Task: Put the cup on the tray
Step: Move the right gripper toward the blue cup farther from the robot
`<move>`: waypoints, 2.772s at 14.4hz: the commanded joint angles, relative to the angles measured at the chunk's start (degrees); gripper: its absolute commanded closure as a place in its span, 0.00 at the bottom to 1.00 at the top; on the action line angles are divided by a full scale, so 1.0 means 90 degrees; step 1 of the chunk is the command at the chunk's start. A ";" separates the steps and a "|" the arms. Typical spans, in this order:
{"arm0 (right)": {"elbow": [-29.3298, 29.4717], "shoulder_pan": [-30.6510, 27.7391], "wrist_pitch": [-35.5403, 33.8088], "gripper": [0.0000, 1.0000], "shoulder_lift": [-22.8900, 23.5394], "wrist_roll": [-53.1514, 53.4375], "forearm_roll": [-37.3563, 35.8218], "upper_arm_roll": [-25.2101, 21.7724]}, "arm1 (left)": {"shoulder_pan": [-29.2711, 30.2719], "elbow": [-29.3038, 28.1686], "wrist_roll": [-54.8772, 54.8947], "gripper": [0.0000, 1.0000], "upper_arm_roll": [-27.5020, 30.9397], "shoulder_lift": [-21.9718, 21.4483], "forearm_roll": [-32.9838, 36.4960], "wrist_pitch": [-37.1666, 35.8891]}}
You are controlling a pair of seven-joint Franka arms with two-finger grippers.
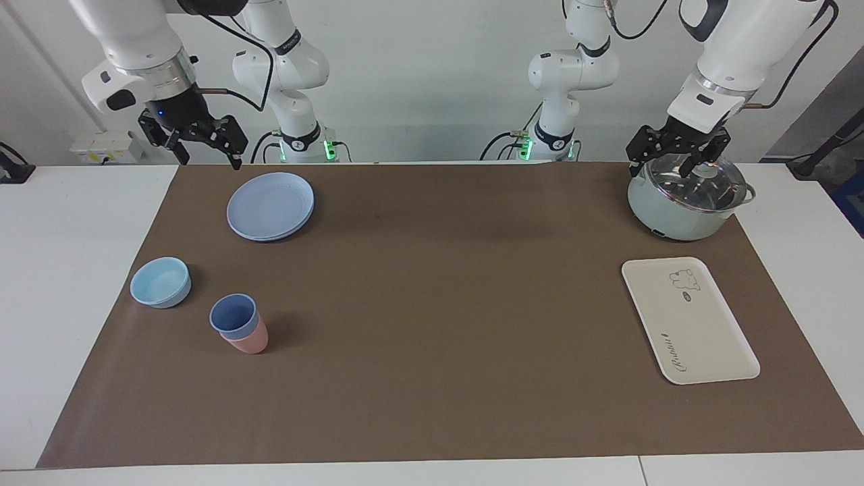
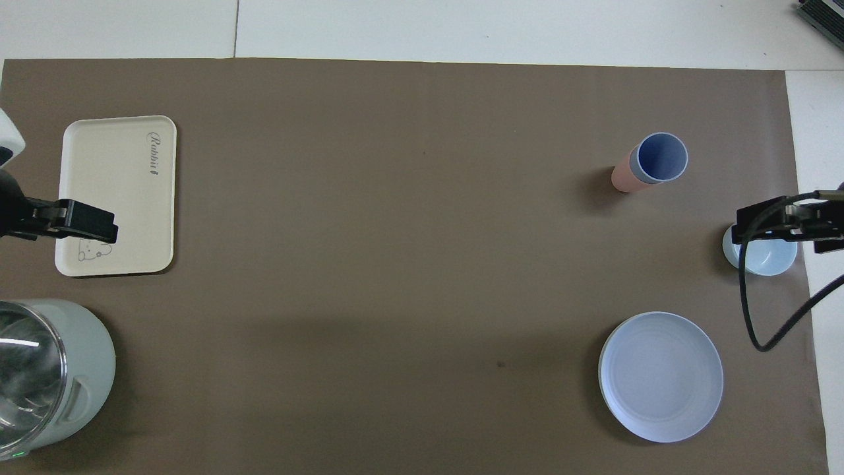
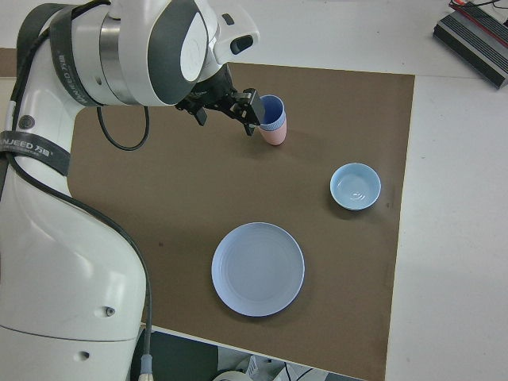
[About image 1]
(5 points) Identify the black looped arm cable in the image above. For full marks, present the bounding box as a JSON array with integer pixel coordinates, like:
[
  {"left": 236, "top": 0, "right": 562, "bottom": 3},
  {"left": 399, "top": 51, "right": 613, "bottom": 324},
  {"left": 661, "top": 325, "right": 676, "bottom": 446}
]
[{"left": 604, "top": 0, "right": 669, "bottom": 41}]

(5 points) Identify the pink plastic cup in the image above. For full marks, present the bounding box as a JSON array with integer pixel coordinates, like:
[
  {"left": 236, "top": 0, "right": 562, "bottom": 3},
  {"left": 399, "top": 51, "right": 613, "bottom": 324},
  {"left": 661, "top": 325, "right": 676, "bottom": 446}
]
[{"left": 221, "top": 314, "right": 269, "bottom": 354}]

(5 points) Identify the cream rabbit print tray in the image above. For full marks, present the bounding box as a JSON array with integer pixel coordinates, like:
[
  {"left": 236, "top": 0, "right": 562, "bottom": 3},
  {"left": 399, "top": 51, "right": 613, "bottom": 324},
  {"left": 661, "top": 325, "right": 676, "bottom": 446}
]
[{"left": 621, "top": 256, "right": 761, "bottom": 385}]

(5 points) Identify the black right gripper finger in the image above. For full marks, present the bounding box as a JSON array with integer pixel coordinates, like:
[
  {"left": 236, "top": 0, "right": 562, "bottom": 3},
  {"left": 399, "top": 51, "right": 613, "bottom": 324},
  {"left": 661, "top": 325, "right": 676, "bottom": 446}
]
[
  {"left": 195, "top": 115, "right": 248, "bottom": 170},
  {"left": 138, "top": 111, "right": 192, "bottom": 167}
]

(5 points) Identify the black base cable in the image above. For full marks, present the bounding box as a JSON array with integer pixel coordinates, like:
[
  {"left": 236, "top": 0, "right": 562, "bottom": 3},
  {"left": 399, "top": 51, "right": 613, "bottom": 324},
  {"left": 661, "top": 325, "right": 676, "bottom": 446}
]
[
  {"left": 479, "top": 101, "right": 544, "bottom": 161},
  {"left": 250, "top": 130, "right": 281, "bottom": 164}
]

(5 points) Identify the black left base cable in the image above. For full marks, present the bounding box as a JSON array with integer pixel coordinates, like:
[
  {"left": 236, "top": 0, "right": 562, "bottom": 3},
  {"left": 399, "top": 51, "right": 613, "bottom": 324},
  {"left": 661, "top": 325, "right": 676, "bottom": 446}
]
[{"left": 479, "top": 101, "right": 544, "bottom": 161}]

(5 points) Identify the light blue bowl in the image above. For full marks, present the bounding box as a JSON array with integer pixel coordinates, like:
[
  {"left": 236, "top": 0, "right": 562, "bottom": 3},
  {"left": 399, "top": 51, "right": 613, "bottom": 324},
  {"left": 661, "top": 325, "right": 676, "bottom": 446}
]
[{"left": 130, "top": 257, "right": 192, "bottom": 309}]

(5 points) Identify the glass pot lid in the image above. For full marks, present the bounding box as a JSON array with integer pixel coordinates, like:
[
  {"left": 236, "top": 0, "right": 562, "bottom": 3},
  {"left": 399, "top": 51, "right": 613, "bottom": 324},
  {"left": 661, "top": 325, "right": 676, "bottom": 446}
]
[{"left": 638, "top": 154, "right": 749, "bottom": 213}]

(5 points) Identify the blue ribbed plastic cup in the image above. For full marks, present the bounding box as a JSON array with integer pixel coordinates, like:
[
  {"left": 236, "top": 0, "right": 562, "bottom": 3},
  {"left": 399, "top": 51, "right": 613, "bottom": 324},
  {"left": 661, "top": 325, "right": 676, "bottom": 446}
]
[{"left": 209, "top": 293, "right": 259, "bottom": 340}]

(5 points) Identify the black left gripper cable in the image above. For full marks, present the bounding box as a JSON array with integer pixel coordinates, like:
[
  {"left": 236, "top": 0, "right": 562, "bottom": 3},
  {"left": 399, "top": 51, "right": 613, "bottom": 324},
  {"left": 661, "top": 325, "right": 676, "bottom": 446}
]
[{"left": 742, "top": 0, "right": 840, "bottom": 110}]

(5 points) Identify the pale green electric pot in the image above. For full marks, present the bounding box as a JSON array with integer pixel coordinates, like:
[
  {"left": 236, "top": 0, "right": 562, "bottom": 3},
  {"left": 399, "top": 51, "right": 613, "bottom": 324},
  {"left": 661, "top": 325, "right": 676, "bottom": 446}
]
[{"left": 627, "top": 154, "right": 757, "bottom": 242}]

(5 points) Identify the brown table mat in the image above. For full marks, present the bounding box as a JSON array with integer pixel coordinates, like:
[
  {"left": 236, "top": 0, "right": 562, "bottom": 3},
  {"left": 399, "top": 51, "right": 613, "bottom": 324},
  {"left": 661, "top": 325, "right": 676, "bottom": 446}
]
[{"left": 36, "top": 162, "right": 864, "bottom": 470}]

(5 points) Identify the blue box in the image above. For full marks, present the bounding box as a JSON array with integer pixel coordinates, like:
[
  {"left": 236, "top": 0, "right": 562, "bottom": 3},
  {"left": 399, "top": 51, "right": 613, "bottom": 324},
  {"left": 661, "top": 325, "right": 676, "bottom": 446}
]
[{"left": 830, "top": 169, "right": 864, "bottom": 238}]

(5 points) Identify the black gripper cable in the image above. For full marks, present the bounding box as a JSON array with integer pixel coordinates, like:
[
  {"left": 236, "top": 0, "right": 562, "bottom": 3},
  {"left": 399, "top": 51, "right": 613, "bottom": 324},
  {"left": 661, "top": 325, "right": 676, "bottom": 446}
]
[
  {"left": 742, "top": 0, "right": 840, "bottom": 110},
  {"left": 192, "top": 7, "right": 276, "bottom": 113}
]

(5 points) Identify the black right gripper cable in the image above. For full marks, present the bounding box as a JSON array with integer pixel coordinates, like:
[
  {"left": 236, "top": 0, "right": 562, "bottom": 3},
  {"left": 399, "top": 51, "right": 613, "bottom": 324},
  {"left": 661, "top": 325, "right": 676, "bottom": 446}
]
[{"left": 192, "top": 7, "right": 276, "bottom": 113}]

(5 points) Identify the black table clamp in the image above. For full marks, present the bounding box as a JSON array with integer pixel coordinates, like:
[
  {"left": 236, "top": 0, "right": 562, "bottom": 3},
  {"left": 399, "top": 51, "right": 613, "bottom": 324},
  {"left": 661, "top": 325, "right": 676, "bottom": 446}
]
[{"left": 0, "top": 142, "right": 36, "bottom": 184}]

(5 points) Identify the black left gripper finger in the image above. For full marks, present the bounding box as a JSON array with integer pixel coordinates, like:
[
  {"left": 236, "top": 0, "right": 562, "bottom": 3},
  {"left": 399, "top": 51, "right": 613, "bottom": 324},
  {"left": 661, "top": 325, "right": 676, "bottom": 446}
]
[
  {"left": 678, "top": 129, "right": 732, "bottom": 179},
  {"left": 626, "top": 124, "right": 673, "bottom": 179}
]

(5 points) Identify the black right base cable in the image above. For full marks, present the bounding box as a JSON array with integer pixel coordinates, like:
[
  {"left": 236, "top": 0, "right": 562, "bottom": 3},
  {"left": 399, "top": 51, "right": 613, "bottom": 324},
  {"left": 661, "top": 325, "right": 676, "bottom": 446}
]
[{"left": 250, "top": 130, "right": 281, "bottom": 164}]

